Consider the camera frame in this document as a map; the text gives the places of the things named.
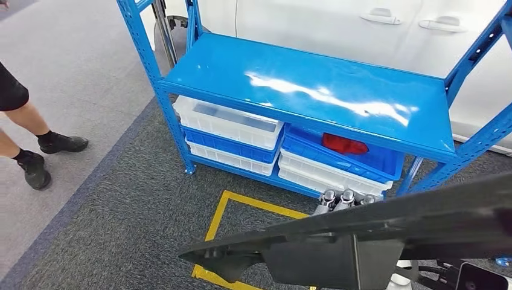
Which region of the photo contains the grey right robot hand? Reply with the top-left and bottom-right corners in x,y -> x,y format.
312,188 -> 385,217

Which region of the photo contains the black plastic frame part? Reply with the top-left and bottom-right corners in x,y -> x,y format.
179,172 -> 512,290

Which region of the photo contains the red plastic part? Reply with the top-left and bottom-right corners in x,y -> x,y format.
322,132 -> 370,156

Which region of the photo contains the blue metal shelf rack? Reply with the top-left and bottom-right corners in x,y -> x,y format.
116,0 -> 512,201

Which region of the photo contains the white car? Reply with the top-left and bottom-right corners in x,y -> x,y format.
138,0 -> 512,157

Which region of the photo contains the metal barrier pole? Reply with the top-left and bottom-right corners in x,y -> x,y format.
151,0 -> 178,69

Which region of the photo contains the person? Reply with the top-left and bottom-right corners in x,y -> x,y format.
0,0 -> 89,191

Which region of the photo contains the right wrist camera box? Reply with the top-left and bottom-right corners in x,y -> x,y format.
400,260 -> 510,290

